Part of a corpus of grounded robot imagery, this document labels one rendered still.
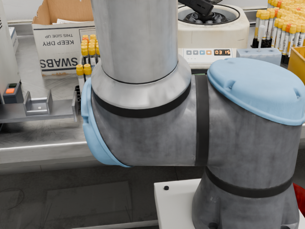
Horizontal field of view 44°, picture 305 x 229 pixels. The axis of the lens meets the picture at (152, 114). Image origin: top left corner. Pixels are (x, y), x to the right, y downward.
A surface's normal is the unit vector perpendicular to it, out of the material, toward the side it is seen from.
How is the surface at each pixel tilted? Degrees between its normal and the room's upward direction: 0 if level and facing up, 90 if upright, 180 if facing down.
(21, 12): 90
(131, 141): 99
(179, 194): 4
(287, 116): 83
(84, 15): 88
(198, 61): 25
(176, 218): 4
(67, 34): 95
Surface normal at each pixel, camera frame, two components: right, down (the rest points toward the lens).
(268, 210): 0.22, 0.16
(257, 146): -0.06, 0.47
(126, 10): -0.14, 0.69
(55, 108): -0.03, -0.84
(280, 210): 0.44, 0.11
